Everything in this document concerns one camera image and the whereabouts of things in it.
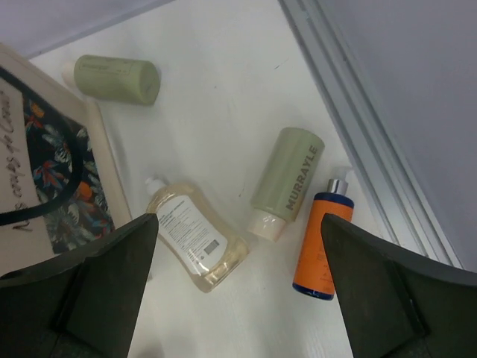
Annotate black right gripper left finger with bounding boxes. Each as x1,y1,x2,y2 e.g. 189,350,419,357
1,214,159,357

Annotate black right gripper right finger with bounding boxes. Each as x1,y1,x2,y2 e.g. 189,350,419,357
321,214,476,357

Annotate orange pump bottle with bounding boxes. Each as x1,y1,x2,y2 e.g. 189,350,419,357
291,169,355,301

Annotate clear yellow soap bottle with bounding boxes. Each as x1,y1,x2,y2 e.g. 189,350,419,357
145,178,249,293

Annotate green Murrayle bottle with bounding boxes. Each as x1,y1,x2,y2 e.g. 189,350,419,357
247,128,325,242

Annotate canvas tote bag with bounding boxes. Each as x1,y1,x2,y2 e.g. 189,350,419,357
1,45,132,274

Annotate aluminium frame rail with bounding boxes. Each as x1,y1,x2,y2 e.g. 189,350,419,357
280,1,463,269

